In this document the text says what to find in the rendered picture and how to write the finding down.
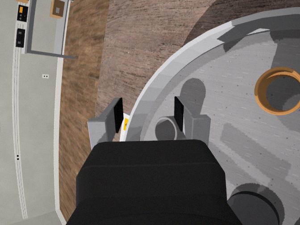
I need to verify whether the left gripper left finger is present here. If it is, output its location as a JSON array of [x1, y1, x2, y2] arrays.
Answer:
[[87, 97, 124, 150]]

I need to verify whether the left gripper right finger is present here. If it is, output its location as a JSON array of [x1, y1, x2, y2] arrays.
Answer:
[[174, 96, 211, 144]]

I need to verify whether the grey turntable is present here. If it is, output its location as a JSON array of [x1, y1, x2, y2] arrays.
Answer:
[[120, 7, 300, 225]]

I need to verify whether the bronze bushing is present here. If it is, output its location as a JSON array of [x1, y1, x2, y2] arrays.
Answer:
[[254, 67, 300, 116]]

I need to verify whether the white control box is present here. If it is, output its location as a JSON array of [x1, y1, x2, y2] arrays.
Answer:
[[119, 112, 131, 142]]

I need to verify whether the steel bushing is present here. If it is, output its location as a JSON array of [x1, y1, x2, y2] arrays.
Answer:
[[154, 116, 184, 141]]

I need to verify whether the wooden table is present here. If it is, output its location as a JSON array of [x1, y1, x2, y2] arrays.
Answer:
[[95, 0, 300, 142]]

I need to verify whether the brown cardboard box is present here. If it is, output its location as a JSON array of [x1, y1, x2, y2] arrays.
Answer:
[[50, 0, 66, 19]]

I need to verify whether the white wall conduit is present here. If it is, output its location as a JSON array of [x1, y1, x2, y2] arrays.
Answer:
[[12, 21, 28, 218]]

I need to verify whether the black wall box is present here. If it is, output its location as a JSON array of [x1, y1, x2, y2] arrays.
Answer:
[[16, 28, 25, 48]]

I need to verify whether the black wall panel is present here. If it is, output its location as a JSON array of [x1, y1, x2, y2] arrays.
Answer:
[[17, 4, 29, 23]]

